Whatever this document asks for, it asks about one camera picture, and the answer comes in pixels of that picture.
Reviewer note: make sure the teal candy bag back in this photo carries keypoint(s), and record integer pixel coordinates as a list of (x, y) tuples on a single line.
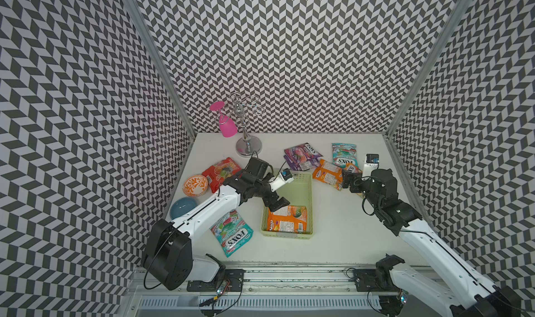
[(343, 154)]

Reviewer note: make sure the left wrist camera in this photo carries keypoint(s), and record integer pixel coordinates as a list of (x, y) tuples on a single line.
[(284, 177)]

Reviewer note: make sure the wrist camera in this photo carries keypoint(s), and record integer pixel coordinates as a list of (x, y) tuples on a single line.
[(371, 163), (284, 177)]

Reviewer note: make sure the chrome glass holder stand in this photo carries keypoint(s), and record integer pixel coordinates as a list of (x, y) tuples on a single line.
[(248, 145)]

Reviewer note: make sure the aluminium front rail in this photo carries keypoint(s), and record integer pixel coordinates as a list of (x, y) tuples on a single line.
[(293, 278)]

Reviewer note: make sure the light green plastic basket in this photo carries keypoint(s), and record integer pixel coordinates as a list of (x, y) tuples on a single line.
[(298, 193)]

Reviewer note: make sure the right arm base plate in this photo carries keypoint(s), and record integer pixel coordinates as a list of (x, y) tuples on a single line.
[(373, 280)]

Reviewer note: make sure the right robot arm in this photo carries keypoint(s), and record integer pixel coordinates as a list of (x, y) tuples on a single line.
[(465, 292)]

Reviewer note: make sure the purple candy bag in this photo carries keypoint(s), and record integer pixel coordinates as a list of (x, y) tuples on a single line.
[(302, 157)]

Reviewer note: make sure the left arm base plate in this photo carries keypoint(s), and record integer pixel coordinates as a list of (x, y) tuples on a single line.
[(229, 279)]

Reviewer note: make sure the red candy bag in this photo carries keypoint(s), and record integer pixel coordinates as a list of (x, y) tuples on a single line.
[(217, 173)]

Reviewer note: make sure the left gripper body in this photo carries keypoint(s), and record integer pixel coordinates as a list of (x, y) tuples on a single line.
[(262, 187)]

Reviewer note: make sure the teal candy bag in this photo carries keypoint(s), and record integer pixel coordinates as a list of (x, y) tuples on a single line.
[(343, 154), (232, 232)]

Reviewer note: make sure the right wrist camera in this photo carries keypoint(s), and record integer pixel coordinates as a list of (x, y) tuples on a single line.
[(371, 163)]

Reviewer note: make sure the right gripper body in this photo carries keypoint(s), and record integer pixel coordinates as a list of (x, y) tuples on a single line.
[(358, 185)]

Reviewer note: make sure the teal candy bag front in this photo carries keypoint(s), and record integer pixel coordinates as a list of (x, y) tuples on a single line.
[(232, 232)]

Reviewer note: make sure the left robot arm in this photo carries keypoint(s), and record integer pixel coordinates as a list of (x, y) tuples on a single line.
[(168, 255)]

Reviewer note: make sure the pink orange candy bag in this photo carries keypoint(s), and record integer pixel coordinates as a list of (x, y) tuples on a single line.
[(351, 168)]

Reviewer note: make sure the pink plastic wine glass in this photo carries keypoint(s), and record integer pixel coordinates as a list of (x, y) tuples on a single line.
[(226, 124)]

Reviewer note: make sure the orange patterned bowl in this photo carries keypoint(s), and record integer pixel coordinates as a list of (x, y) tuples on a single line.
[(195, 186)]

